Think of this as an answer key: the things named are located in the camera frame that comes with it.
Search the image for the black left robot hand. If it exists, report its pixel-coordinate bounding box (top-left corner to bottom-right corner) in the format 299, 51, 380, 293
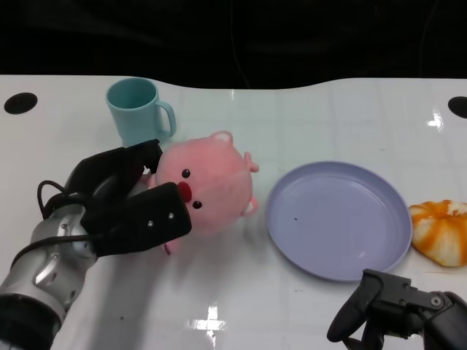
61, 138, 193, 258

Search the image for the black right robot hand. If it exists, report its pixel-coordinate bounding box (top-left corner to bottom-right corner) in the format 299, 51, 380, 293
326, 268, 467, 350

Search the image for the pink plush beaver doll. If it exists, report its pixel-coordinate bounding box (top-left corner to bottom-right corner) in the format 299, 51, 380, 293
140, 131, 260, 255

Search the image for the lavender plastic plate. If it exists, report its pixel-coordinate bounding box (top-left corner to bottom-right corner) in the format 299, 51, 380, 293
265, 160, 414, 282

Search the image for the orange and white bread toy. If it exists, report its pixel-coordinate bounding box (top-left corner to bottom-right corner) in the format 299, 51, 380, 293
407, 199, 467, 268

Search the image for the teal plastic mug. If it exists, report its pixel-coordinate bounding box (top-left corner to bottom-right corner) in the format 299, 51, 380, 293
105, 77, 177, 147

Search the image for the black table grommet hole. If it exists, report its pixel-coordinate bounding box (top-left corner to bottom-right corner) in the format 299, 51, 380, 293
3, 92, 39, 116
447, 96, 467, 118

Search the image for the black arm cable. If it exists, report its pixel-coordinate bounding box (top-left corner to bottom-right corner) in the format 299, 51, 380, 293
10, 179, 105, 269

